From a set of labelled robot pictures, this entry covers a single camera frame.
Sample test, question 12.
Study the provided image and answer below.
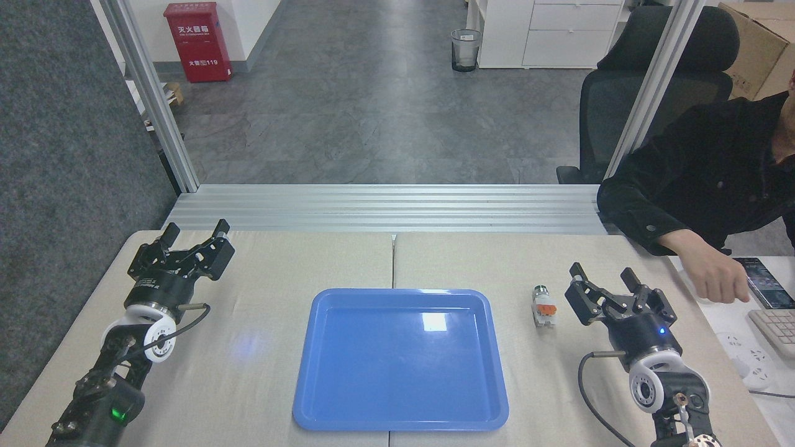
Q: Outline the white power strip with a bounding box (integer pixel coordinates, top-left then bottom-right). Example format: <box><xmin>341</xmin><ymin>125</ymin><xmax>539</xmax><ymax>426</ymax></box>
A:
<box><xmin>714</xmin><ymin>331</ymin><xmax>777</xmax><ymax>392</ymax></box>

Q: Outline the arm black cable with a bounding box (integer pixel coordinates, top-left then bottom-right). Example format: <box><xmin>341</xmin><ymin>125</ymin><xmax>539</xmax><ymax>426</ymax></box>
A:
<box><xmin>118</xmin><ymin>302</ymin><xmax>212</xmax><ymax>364</ymax></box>
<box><xmin>578</xmin><ymin>351</ymin><xmax>637</xmax><ymax>447</ymax></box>

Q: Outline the grey felt partition panel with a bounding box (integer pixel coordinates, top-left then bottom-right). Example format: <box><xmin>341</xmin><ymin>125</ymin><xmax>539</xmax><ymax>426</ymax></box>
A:
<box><xmin>0</xmin><ymin>0</ymin><xmax>181</xmax><ymax>432</ymax></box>

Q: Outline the white drawer cabinet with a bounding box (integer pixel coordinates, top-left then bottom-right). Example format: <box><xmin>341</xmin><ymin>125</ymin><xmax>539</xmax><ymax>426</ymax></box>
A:
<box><xmin>477</xmin><ymin>0</ymin><xmax>625</xmax><ymax>69</ymax></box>

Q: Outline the grey mesh trash bin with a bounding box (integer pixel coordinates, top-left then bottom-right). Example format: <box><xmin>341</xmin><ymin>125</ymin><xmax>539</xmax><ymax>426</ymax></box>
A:
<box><xmin>451</xmin><ymin>29</ymin><xmax>483</xmax><ymax>73</ymax></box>

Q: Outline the blue plastic tray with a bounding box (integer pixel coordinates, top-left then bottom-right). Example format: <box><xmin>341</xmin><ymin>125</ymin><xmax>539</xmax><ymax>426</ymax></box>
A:
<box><xmin>292</xmin><ymin>288</ymin><xmax>510</xmax><ymax>432</ymax></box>

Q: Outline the silver aluminium post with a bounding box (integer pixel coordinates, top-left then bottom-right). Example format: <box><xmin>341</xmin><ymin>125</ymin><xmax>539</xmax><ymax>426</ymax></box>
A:
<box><xmin>601</xmin><ymin>0</ymin><xmax>709</xmax><ymax>181</ymax></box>
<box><xmin>99</xmin><ymin>0</ymin><xmax>201</xmax><ymax>193</ymax></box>

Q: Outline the person's hand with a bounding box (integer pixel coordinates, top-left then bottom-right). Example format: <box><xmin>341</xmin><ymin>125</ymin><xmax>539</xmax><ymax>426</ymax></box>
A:
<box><xmin>682</xmin><ymin>245</ymin><xmax>751</xmax><ymax>304</ymax></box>

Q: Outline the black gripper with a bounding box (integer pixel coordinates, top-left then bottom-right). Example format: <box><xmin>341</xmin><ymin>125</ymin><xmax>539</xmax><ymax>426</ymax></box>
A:
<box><xmin>126</xmin><ymin>219</ymin><xmax>235</xmax><ymax>318</ymax></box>
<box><xmin>565</xmin><ymin>263</ymin><xmax>676</xmax><ymax>367</ymax></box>

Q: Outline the person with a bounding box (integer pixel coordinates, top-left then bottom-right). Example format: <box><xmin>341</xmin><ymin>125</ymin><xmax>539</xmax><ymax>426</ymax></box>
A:
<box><xmin>596</xmin><ymin>73</ymin><xmax>795</xmax><ymax>256</ymax></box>

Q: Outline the black smartphone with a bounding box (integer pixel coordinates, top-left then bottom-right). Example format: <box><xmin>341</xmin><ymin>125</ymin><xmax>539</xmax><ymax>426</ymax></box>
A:
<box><xmin>733</xmin><ymin>257</ymin><xmax>795</xmax><ymax>310</ymax></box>

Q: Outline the white orange switch part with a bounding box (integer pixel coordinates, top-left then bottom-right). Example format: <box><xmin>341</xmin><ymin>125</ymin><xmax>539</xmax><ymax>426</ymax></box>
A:
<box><xmin>532</xmin><ymin>285</ymin><xmax>558</xmax><ymax>328</ymax></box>

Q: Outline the brown cardboard box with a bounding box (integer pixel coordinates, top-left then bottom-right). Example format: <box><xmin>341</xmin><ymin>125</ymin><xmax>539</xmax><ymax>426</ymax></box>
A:
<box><xmin>719</xmin><ymin>2</ymin><xmax>795</xmax><ymax>103</ymax></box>

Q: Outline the black office chair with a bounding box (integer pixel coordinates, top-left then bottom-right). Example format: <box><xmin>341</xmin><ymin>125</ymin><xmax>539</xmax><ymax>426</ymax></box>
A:
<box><xmin>556</xmin><ymin>5</ymin><xmax>741</xmax><ymax>185</ymax></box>

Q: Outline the white keyboard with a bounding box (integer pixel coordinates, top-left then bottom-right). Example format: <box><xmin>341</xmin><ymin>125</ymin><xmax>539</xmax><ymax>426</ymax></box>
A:
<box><xmin>747</xmin><ymin>309</ymin><xmax>795</xmax><ymax>359</ymax></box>

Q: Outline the silver aluminium rail bed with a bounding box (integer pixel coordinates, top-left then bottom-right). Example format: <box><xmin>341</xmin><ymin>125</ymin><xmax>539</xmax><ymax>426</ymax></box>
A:
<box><xmin>163</xmin><ymin>184</ymin><xmax>609</xmax><ymax>235</ymax></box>

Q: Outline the red fire extinguisher box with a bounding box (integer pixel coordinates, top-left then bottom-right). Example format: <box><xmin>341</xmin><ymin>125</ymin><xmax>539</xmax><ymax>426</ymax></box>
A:
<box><xmin>163</xmin><ymin>2</ymin><xmax>234</xmax><ymax>84</ymax></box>

